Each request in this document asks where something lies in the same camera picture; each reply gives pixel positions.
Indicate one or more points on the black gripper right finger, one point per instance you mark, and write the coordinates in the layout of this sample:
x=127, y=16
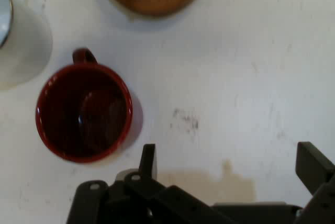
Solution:
x=314, y=166

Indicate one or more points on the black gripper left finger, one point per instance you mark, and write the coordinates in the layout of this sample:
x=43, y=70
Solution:
x=147, y=161

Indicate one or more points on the red mug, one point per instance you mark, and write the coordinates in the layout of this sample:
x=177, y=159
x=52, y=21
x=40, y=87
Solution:
x=83, y=109

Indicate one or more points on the white enamel mug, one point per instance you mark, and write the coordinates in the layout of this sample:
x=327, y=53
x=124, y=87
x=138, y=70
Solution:
x=26, y=51

